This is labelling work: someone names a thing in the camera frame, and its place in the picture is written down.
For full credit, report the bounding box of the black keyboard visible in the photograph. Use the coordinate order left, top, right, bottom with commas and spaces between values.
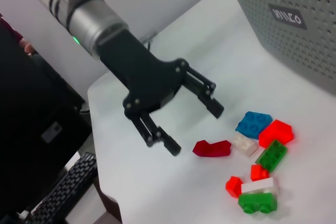
15, 152, 98, 224

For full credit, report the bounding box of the blue building brick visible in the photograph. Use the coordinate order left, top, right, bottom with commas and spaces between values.
235, 111, 273, 140

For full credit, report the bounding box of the green car-shaped brick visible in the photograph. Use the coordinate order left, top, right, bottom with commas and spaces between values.
238, 192, 278, 214

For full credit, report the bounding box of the dark red sleeved forearm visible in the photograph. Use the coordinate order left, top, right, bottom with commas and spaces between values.
0, 13, 24, 41

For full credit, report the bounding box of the dark green building brick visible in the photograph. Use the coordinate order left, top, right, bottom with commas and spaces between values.
255, 140, 288, 173

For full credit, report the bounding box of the bright red building brick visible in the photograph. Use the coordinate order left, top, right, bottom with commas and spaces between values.
258, 119, 294, 148

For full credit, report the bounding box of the white long building brick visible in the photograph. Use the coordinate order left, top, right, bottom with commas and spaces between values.
240, 177, 279, 196

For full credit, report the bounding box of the small red building brick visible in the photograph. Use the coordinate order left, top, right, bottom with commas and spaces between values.
225, 176, 244, 198
250, 164, 270, 182

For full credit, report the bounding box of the black computer monitor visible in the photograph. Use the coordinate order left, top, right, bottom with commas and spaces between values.
0, 24, 92, 217

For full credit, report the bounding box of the bystander hand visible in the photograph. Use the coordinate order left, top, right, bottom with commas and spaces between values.
18, 39, 36, 56

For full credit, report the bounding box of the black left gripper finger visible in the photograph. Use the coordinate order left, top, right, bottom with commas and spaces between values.
181, 69, 225, 119
131, 112, 182, 157

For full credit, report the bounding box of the black background cable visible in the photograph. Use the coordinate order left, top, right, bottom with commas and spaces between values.
77, 100, 90, 113

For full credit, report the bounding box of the dark red long brick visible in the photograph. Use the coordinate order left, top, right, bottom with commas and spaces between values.
192, 140, 233, 158

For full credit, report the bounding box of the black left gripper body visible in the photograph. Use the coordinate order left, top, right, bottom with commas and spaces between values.
97, 28, 190, 119

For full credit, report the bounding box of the grey perforated storage bin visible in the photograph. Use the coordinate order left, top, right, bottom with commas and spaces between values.
223, 0, 336, 80

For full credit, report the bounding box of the white square building brick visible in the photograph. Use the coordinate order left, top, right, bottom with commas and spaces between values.
230, 133, 259, 158

